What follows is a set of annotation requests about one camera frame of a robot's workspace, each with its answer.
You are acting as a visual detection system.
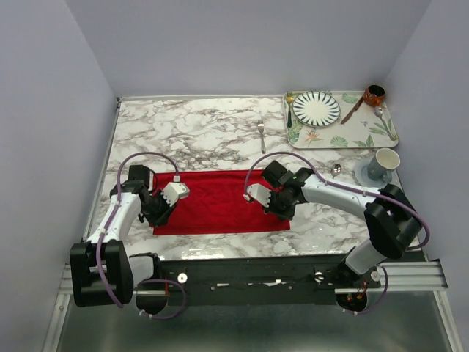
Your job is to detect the red cloth napkin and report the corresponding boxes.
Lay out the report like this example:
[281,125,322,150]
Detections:
[153,170,290,236]

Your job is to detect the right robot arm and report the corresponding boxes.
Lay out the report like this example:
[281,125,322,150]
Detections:
[250,161,422,287]

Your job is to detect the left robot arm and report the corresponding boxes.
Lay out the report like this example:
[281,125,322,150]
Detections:
[70,165,188,307]

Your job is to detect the silver spoon on table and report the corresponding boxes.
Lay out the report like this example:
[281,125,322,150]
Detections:
[330,163,342,179]

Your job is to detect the silver fork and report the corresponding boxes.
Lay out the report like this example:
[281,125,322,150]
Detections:
[257,120,267,154]

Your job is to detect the grey saucer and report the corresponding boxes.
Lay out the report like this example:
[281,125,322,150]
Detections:
[354,157,393,188]

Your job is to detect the floral serving tray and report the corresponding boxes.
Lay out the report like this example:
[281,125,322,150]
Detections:
[282,91,399,150]

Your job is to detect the striped white plate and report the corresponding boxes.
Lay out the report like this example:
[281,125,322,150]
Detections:
[292,91,341,128]

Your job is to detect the grey white mug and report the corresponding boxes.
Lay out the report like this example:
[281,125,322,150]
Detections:
[367,148,401,180]

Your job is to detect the silver spoon on tray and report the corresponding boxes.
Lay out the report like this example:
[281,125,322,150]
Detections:
[374,106,391,134]

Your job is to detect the orange black cup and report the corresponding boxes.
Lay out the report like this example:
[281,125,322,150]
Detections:
[363,84,385,107]

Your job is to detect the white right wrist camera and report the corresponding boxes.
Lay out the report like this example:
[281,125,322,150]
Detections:
[243,183,272,208]

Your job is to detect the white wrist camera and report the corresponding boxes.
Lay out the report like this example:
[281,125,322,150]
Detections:
[243,183,272,208]
[161,182,190,207]

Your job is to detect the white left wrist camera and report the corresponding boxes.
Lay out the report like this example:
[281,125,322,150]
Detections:
[161,182,190,207]

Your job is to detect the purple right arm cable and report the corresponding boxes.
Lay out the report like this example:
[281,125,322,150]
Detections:
[243,151,432,316]

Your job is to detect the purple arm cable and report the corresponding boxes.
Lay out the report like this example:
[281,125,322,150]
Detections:
[95,151,188,320]
[243,151,432,316]

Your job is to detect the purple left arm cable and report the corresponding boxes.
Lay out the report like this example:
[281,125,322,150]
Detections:
[95,151,188,320]

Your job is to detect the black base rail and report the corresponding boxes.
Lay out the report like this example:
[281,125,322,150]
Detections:
[136,254,381,314]

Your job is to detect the brown handled knife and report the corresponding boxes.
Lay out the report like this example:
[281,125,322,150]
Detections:
[341,97,363,125]

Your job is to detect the gold fork green handle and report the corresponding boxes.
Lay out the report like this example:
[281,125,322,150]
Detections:
[286,92,293,128]

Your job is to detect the aluminium frame rail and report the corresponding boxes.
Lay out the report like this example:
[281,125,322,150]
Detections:
[58,258,450,294]

